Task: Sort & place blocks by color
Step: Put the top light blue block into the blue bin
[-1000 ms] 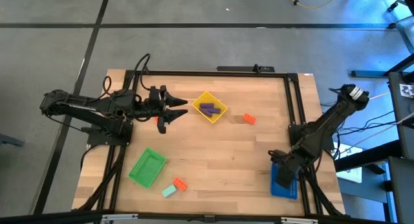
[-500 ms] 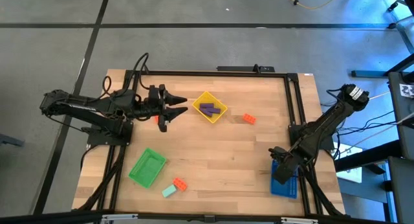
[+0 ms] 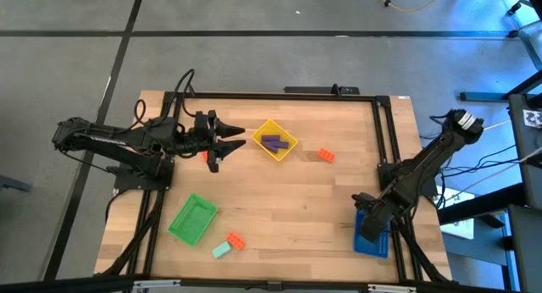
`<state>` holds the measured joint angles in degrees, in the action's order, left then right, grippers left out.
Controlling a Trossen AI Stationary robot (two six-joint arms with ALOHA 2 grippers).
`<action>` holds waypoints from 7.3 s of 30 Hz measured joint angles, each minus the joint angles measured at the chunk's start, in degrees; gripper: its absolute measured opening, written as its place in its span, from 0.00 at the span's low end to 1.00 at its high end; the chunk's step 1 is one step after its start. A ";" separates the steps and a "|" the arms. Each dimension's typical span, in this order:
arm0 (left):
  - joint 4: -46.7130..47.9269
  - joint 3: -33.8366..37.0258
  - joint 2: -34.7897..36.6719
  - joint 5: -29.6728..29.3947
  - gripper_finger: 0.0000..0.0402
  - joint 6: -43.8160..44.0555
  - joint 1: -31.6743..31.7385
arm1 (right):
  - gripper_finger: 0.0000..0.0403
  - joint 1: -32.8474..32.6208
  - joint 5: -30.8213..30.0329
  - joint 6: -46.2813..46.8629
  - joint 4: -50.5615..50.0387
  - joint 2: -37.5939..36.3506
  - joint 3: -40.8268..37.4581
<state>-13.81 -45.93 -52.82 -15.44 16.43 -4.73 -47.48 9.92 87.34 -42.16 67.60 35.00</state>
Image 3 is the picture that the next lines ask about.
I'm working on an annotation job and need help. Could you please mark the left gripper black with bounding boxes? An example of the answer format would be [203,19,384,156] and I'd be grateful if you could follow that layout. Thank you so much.
[181,109,247,174]

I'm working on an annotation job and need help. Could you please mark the black aluminium table frame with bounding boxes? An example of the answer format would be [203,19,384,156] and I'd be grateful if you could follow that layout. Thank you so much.
[95,91,452,285]

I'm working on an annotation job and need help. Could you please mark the dark grey desk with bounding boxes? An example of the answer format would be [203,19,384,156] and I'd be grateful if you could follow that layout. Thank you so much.
[507,93,542,209]

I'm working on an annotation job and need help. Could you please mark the grey furniture foot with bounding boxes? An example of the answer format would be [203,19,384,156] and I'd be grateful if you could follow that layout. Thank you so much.
[0,174,33,192]

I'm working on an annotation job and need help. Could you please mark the blue plastic basket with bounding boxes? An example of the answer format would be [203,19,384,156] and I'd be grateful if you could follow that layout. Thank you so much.
[353,208,390,259]

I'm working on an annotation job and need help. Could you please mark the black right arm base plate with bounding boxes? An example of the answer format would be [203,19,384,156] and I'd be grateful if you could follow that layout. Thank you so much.
[376,161,438,197]

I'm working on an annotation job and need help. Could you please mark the black and white marker tag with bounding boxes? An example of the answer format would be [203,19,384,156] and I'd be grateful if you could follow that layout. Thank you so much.
[523,109,542,129]

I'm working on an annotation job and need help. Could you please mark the black cable bundle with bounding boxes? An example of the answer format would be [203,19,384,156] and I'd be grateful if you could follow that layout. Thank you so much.
[391,216,451,284]
[101,190,166,277]

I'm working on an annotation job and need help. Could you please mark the teal foam block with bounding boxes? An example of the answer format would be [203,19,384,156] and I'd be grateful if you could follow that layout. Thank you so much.
[211,240,233,259]

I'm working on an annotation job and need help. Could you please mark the white cable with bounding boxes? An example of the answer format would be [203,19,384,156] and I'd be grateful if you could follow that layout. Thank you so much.
[440,119,542,201]

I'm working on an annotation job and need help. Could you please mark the yellow plastic basket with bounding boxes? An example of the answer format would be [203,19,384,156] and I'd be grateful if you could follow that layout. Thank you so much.
[251,119,299,163]

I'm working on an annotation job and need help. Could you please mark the black floor cables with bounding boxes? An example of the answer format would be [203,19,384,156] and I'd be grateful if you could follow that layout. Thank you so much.
[431,144,530,180]

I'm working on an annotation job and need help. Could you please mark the yellow power cable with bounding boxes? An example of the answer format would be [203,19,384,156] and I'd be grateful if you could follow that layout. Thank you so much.
[362,0,450,14]

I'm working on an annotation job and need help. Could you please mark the black table edge bracket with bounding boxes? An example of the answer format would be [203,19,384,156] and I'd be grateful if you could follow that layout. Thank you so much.
[283,84,361,96]

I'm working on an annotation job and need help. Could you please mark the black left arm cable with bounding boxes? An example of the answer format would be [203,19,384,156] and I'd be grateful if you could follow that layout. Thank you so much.
[133,98,147,125]
[169,68,196,119]

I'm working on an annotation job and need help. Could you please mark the black rig crossbar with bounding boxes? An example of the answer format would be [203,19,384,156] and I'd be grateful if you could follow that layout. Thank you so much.
[0,275,542,293]

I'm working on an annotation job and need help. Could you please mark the green plastic basket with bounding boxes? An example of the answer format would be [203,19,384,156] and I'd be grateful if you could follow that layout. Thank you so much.
[168,192,219,247]

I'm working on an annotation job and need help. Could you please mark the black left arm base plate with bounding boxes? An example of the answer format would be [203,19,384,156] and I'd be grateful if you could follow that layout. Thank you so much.
[113,157,175,191]

